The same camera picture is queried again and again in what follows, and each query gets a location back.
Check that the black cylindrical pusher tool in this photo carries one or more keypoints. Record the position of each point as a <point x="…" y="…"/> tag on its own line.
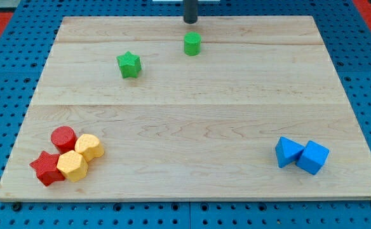
<point x="190" y="13"/>

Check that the wooden board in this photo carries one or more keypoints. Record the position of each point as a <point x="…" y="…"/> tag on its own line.
<point x="192" y="128"/>

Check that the red star block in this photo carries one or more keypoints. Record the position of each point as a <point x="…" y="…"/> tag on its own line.
<point x="46" y="169"/>

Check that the blue triangle block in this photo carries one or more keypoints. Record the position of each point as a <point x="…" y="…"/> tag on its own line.
<point x="287" y="151"/>

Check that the blue cube block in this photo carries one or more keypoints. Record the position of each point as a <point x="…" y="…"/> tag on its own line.
<point x="313" y="157"/>

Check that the red cylinder block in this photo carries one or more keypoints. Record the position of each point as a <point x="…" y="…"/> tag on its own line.
<point x="64" y="139"/>

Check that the green cylinder block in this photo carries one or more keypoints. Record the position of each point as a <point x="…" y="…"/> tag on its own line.
<point x="192" y="43"/>

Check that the yellow hexagon block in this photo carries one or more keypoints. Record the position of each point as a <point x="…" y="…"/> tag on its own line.
<point x="73" y="166"/>

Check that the green star block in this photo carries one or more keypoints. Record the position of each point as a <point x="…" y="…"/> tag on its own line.
<point x="129" y="65"/>

